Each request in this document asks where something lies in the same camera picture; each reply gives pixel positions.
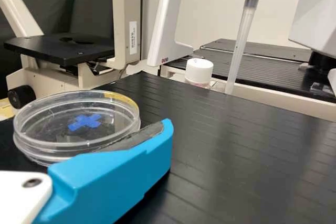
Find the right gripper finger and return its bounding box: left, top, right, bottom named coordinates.
left=33, top=118, right=174, bottom=224

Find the petri dish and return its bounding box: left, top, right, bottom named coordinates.
left=13, top=90, right=141, bottom=167

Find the white incubator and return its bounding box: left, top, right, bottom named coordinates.
left=288, top=0, right=336, bottom=74

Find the black platform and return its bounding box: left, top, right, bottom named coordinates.
left=0, top=70, right=336, bottom=224
left=167, top=50, right=336, bottom=103
left=199, top=38, right=313, bottom=57

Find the white-capped bottle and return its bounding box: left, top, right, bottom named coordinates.
left=184, top=58, right=214, bottom=90

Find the cream microscope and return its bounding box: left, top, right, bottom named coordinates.
left=0, top=0, right=144, bottom=110

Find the white pipette stand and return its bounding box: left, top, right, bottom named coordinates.
left=146, top=0, right=195, bottom=68

